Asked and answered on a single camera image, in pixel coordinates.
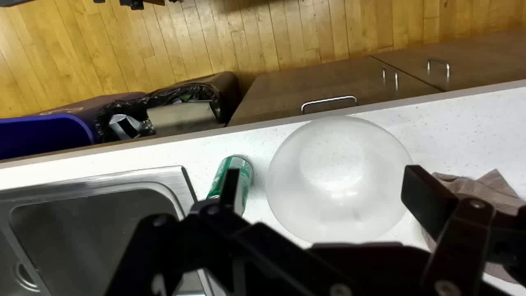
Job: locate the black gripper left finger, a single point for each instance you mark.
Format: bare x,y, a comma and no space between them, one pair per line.
220,247

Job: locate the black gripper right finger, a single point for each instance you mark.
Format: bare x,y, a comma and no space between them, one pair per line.
471,240

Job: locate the brown waffle-weave towel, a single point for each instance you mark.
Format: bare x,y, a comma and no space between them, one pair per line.
494,189

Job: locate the translucent white plastic bowl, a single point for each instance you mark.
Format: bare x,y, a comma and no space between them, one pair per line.
335,175

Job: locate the green soda can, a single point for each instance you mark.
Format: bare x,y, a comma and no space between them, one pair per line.
246,175

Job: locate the stainless steel sink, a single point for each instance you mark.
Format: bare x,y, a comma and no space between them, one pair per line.
83,230

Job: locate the black trash bin with bag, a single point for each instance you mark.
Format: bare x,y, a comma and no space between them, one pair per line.
182,112

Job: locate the wooden cabinet drawers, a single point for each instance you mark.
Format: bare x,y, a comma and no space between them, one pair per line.
307,82

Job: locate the wooden cabinet door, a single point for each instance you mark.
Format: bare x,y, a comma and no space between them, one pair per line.
483,51

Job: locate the blue recycling bin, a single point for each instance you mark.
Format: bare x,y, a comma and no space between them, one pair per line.
44,133

